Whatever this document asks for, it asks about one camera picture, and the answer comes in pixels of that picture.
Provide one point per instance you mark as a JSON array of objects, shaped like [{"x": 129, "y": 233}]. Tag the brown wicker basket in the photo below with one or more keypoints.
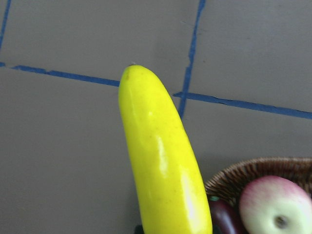
[{"x": 229, "y": 183}]

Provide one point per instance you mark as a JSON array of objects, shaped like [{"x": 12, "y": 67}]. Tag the brown paper table cover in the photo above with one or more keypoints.
[{"x": 240, "y": 71}]

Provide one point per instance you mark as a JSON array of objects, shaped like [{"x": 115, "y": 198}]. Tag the dark purple eggplant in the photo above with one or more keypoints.
[{"x": 225, "y": 218}]

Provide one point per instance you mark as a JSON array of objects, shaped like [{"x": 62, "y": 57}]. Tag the red green apple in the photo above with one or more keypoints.
[{"x": 274, "y": 205}]

